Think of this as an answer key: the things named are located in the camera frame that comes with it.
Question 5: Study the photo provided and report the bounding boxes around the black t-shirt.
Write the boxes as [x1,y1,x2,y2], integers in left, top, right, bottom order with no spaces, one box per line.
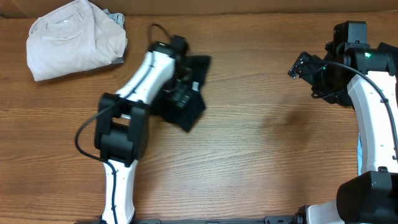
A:
[150,55,211,132]

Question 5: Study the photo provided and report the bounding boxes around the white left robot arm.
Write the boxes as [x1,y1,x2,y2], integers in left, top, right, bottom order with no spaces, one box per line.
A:
[95,35,192,223]

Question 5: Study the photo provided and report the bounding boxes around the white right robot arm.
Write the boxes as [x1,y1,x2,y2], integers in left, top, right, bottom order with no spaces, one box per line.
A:
[289,21,397,223]

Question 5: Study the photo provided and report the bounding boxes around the folded white garment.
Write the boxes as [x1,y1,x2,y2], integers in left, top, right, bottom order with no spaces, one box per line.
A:
[26,0,127,82]

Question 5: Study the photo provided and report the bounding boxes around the folded light blue jeans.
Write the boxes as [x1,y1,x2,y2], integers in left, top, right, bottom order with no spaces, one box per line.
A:
[103,9,125,64]

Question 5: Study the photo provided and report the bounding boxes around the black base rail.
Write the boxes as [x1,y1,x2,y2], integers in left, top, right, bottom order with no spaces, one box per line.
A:
[134,215,305,224]

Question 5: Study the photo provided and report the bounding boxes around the light blue cloth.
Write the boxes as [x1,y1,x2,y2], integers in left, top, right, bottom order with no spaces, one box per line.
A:
[357,135,363,175]

